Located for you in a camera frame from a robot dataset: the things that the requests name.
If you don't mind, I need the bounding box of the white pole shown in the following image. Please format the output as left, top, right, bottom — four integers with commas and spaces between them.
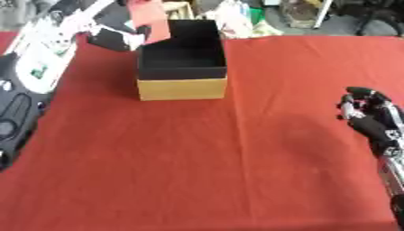
312, 0, 336, 30

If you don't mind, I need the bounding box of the pale wooden frame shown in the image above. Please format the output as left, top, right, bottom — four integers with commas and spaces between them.
161, 1, 196, 21

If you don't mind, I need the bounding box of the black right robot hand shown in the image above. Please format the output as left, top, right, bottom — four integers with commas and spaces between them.
335, 86, 404, 157

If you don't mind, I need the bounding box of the green container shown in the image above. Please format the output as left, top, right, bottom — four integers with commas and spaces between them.
247, 6, 267, 27

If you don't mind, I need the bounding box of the tan cardboard box black inside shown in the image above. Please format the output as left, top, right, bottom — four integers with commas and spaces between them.
135, 19, 229, 102

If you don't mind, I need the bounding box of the brown bag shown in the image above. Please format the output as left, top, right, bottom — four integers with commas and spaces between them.
278, 0, 321, 30

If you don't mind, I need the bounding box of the black office chair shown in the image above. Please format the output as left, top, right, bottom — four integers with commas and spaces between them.
335, 0, 404, 37

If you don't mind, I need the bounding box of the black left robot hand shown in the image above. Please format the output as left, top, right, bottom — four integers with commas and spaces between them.
85, 1, 155, 52

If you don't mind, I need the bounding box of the white plastic bag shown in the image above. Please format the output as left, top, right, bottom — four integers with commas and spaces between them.
205, 0, 256, 39

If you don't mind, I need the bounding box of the red block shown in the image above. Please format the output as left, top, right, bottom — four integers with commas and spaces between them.
126, 0, 174, 45

